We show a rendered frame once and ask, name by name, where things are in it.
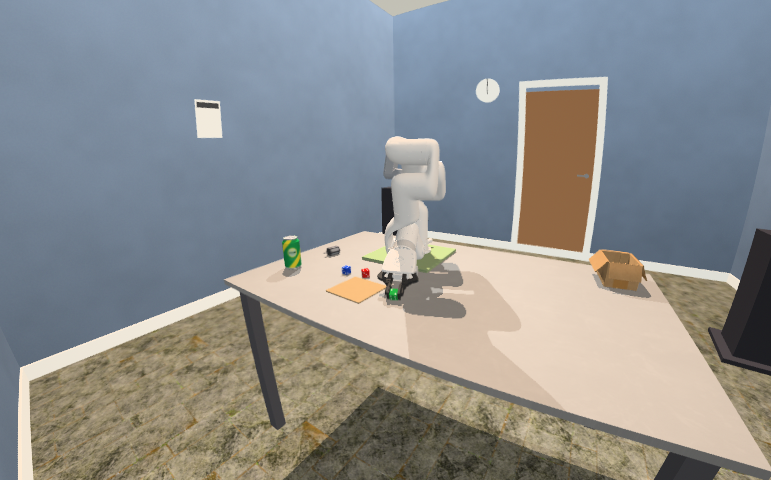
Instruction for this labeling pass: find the open brown cardboard box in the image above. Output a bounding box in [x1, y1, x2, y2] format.
[589, 250, 647, 291]

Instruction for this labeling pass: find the tan square mat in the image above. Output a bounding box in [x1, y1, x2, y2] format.
[326, 277, 386, 304]

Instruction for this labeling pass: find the green soda can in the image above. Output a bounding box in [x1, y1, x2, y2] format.
[282, 236, 302, 270]

